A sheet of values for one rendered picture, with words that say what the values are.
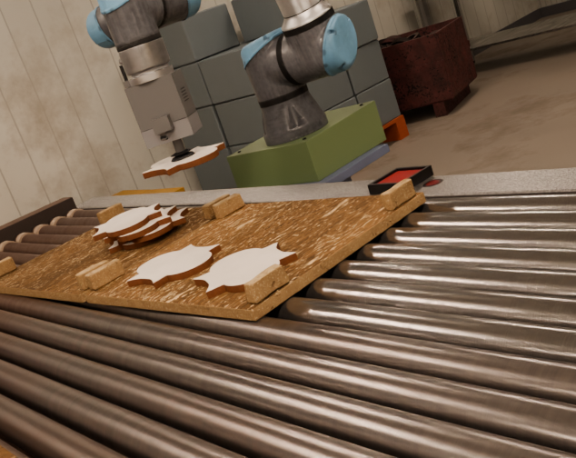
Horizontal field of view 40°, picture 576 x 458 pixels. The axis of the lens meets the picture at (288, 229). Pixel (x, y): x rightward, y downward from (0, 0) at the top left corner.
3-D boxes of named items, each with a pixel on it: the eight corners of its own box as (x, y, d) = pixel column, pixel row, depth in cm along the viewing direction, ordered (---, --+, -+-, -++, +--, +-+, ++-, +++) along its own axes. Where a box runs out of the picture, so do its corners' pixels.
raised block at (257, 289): (282, 281, 96) (274, 262, 95) (292, 282, 94) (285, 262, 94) (247, 304, 92) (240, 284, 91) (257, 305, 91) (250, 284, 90)
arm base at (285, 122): (290, 128, 190) (275, 89, 187) (340, 115, 180) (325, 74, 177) (253, 150, 179) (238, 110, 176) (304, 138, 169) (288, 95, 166)
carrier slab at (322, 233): (246, 212, 142) (243, 204, 142) (426, 201, 112) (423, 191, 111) (87, 303, 121) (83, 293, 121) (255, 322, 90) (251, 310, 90)
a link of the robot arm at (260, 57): (275, 91, 185) (254, 35, 181) (321, 76, 177) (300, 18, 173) (247, 106, 176) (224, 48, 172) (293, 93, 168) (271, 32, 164)
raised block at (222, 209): (240, 206, 141) (234, 192, 140) (246, 205, 140) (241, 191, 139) (215, 220, 138) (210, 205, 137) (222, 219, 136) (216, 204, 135)
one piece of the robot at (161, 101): (105, 71, 123) (144, 167, 127) (157, 53, 121) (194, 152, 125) (125, 63, 132) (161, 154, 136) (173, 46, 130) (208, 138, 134)
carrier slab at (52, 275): (128, 218, 174) (125, 211, 173) (243, 212, 143) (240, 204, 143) (-15, 292, 152) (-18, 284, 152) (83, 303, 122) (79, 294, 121)
